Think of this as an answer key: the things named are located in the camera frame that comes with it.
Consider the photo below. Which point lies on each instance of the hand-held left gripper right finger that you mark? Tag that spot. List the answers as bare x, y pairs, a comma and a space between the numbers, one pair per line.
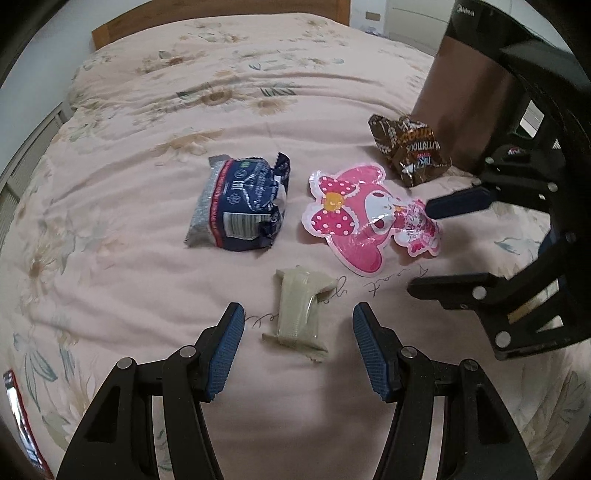
374, 355

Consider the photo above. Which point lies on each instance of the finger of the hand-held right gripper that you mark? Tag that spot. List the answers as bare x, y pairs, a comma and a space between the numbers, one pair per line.
461, 290
457, 203

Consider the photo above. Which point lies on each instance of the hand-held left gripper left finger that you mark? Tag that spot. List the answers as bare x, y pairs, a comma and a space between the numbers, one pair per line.
226, 350

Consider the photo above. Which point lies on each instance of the brown snack packet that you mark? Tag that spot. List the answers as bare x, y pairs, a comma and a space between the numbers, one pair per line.
408, 147

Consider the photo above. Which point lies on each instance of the small green snack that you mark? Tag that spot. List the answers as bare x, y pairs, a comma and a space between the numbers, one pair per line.
298, 314

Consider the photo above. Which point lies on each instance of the pink cartoon snack packet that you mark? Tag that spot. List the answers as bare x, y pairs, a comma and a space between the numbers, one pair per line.
355, 217

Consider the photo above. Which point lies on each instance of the dark blue snack packet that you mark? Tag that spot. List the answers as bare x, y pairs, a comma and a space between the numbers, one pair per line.
240, 203

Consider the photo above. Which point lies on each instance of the brown and black electric kettle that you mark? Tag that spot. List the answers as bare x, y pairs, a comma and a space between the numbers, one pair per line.
466, 101

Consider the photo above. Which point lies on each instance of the smartphone in red case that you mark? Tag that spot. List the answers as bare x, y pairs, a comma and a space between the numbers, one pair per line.
21, 424

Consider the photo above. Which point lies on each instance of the white slatted radiator cover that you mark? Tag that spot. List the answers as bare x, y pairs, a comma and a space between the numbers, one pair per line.
27, 147

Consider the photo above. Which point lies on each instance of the wooden bed headboard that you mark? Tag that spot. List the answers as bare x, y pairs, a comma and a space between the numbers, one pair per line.
207, 21

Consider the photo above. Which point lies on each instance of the wall socket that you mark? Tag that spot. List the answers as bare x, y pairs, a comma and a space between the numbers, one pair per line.
372, 16

